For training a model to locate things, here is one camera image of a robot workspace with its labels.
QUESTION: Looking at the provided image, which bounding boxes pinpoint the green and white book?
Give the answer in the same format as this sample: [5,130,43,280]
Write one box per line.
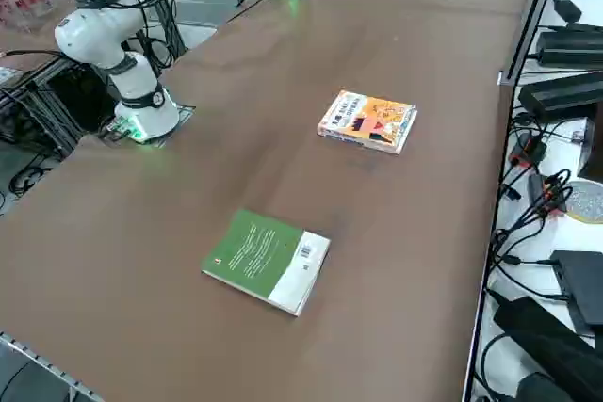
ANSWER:
[201,207,332,317]

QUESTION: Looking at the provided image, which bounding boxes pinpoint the orange illustrated book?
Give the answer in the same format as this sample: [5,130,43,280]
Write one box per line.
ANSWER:
[317,89,418,156]

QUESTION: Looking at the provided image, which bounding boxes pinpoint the small black power adapter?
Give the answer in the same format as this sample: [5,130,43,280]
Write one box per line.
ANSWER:
[549,0,584,23]

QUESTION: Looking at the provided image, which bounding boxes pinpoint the long black power brick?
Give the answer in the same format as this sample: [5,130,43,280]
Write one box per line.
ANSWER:
[517,70,603,123]

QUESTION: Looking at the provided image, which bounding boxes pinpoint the red and black connector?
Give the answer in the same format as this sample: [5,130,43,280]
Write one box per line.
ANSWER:
[511,136,547,168]

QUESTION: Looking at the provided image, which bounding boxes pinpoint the black equipment box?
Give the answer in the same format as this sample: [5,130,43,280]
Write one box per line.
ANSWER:
[578,103,603,182]

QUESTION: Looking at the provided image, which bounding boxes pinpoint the round glittery disc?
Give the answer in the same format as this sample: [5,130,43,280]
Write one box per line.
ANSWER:
[563,179,603,225]

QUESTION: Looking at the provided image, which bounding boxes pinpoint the flat black box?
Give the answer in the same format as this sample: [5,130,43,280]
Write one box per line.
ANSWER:
[549,249,603,336]

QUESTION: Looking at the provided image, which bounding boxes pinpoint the metal base plate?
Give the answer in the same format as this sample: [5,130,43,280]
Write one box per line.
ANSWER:
[155,103,197,149]

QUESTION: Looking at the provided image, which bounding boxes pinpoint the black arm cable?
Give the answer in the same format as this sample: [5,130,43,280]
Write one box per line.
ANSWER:
[70,0,189,69]

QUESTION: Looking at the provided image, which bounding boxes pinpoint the black aluminium frame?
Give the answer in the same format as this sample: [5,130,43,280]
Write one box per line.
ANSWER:
[0,56,84,161]

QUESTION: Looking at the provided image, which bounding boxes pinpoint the aluminium frame post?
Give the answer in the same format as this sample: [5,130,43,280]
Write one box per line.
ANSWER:
[497,0,564,88]

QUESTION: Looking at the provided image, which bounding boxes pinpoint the small black cable adapter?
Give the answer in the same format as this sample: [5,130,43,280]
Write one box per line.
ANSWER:
[527,173,547,208]

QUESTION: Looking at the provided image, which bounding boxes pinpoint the aluminium table edge rail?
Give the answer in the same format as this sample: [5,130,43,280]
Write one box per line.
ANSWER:
[0,330,103,402]

